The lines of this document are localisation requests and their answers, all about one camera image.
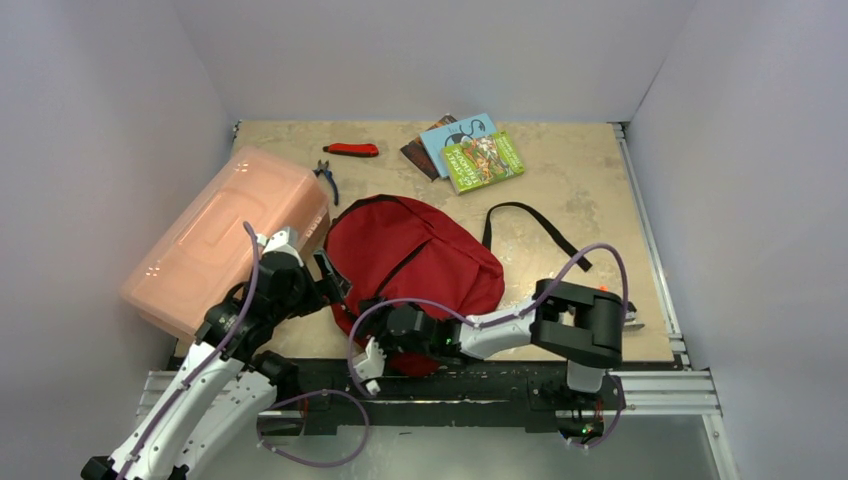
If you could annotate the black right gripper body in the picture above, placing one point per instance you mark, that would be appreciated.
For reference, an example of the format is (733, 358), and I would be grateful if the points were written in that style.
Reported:
(382, 321)

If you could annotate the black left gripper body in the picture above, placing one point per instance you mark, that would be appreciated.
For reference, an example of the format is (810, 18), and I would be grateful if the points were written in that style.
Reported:
(308, 295)

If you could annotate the red student backpack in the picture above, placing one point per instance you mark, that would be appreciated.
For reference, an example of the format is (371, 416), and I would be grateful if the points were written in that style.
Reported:
(391, 247)

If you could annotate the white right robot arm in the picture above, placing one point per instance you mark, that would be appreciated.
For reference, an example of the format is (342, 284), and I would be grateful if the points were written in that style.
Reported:
(583, 325)

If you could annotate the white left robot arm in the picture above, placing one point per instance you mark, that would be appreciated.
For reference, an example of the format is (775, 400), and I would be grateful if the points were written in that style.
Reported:
(225, 381)

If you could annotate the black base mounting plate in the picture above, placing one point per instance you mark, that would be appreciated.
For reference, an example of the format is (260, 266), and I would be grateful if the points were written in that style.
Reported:
(317, 395)

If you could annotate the pink translucent plastic storage box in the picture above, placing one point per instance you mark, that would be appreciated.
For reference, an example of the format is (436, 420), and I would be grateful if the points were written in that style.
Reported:
(206, 251)

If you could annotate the red utility knife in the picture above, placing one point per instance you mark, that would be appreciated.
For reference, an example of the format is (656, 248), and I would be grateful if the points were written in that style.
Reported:
(365, 150)

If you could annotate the dark brown book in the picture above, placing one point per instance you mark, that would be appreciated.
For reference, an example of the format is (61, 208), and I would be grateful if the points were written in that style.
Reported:
(415, 152)

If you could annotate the green illustrated book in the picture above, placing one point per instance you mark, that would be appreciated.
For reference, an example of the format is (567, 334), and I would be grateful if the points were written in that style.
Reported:
(480, 162)

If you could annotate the light blue book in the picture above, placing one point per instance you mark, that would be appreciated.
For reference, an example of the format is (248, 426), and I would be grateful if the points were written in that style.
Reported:
(436, 140)

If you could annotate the blue handled pliers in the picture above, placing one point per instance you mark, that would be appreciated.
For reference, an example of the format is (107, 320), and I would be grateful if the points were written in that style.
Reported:
(322, 169)

